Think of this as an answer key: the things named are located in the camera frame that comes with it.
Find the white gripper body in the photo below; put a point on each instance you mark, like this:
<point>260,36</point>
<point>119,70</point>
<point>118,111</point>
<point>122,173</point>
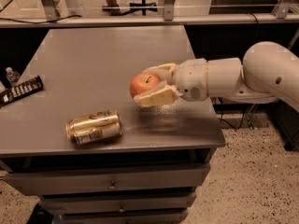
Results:
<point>191,78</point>

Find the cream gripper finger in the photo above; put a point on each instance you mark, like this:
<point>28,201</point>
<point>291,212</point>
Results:
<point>161,94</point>
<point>165,72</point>

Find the red apple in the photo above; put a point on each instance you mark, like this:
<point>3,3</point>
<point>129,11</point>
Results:
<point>143,82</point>

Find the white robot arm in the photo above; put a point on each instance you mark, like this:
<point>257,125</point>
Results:
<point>267,72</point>

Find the orange soda can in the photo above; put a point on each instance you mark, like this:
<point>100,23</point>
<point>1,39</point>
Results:
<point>94,127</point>

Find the grey drawer cabinet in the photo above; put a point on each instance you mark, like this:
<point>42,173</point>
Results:
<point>87,151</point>

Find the black office chair base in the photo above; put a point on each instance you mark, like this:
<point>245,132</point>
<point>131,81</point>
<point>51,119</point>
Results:
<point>143,6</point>

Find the top grey drawer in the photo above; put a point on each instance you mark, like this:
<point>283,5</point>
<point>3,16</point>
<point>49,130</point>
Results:
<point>112,179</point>

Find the grey drawer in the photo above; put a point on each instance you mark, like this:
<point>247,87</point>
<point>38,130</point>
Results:
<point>112,179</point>
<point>119,203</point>
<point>162,216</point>

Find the bottom grey drawer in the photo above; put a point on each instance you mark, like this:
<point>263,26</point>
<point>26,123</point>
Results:
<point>162,216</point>

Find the dark snack bar wrapper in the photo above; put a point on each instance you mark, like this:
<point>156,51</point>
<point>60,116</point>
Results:
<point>21,90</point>

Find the middle grey drawer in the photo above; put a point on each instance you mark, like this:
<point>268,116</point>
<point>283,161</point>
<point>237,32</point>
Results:
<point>119,203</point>

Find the clear water bottle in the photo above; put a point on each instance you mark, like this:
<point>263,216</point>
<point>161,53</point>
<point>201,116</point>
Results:
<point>13,76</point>

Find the metal frame rail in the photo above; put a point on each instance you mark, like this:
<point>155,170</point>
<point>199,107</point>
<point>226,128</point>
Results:
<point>125,21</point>

